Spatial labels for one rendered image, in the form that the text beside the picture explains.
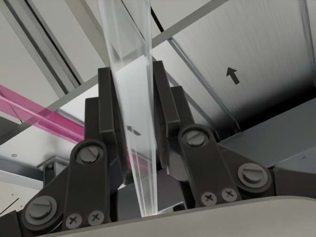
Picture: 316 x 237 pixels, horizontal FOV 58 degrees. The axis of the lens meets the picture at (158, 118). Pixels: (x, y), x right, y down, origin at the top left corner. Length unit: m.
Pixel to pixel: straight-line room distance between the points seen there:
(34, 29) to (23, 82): 1.87
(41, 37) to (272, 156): 0.40
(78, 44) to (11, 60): 0.56
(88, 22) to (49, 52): 0.15
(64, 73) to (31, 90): 1.87
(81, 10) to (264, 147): 0.47
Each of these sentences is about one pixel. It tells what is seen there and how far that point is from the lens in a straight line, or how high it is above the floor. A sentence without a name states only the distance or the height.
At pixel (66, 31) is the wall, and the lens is 2.16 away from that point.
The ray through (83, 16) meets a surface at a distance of 0.65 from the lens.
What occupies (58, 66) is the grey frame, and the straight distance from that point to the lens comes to 0.52.
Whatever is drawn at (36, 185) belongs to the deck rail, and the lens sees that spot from 0.35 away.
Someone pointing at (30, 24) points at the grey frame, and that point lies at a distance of 0.54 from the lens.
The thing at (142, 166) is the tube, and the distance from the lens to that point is 0.16.
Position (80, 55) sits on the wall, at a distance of 2.13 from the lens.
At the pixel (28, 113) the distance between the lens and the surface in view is 0.24.
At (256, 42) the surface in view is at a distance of 0.24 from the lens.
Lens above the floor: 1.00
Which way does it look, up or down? 9 degrees up
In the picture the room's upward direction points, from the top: 149 degrees clockwise
